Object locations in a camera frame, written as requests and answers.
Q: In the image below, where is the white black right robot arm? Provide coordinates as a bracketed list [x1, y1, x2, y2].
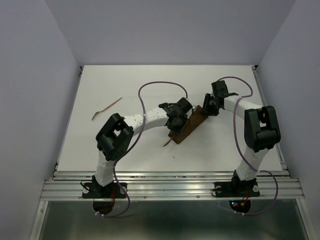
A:
[203, 78, 281, 196]

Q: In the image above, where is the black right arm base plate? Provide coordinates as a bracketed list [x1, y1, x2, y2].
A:
[211, 181, 261, 198]

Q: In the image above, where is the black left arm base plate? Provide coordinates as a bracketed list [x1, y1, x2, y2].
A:
[80, 182, 126, 199]

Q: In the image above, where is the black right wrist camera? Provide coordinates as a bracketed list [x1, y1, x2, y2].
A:
[211, 80, 229, 98]

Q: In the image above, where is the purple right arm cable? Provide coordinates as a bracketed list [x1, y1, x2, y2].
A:
[214, 76, 280, 217]

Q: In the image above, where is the aluminium rail frame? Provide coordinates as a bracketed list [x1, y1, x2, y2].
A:
[30, 65, 315, 240]

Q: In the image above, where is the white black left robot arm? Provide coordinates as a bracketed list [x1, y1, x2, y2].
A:
[91, 97, 196, 197]

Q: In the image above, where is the brown cloth napkin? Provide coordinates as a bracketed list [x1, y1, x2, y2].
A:
[163, 105, 208, 147]

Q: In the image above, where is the brown wooden fork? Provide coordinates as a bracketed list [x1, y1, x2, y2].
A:
[91, 97, 123, 121]

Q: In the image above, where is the brown wooden knife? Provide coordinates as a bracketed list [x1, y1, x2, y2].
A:
[162, 137, 173, 147]

